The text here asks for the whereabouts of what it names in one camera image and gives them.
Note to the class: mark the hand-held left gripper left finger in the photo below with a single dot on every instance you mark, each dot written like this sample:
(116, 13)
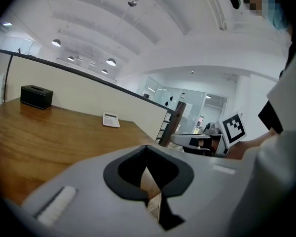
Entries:
(111, 176)

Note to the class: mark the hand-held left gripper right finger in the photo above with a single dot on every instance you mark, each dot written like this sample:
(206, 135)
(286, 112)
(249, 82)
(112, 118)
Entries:
(185, 176)

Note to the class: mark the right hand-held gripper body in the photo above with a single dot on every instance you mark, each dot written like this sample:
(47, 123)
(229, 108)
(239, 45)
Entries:
(233, 130)

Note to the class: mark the white calculator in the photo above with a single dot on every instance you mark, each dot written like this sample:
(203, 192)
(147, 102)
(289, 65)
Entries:
(111, 121)

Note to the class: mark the person's right forearm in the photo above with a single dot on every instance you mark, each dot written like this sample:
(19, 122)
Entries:
(249, 147)

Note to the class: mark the glass office partition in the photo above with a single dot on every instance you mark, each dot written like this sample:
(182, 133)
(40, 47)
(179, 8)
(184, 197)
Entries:
(192, 100)

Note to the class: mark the dark wooden ladder shelf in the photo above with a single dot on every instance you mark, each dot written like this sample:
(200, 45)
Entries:
(175, 122)

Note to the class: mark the person's torso clothing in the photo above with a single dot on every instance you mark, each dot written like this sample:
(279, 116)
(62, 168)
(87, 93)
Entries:
(273, 181)

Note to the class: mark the round pendant lamp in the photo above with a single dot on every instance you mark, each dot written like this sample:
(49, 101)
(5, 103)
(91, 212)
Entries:
(56, 42)
(104, 71)
(70, 58)
(111, 62)

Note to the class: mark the black tissue box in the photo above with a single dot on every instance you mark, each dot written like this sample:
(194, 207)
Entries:
(35, 97)

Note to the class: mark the person with headset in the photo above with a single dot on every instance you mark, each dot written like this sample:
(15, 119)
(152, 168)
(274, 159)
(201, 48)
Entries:
(261, 1)

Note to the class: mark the grey ceiling spotlight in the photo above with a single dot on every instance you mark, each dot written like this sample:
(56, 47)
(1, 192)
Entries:
(132, 3)

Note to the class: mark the rectangular ceiling light panel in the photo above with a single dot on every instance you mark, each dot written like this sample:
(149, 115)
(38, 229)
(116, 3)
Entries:
(7, 24)

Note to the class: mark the cream partition with dark rail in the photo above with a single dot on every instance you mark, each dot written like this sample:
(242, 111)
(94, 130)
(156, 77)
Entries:
(76, 90)

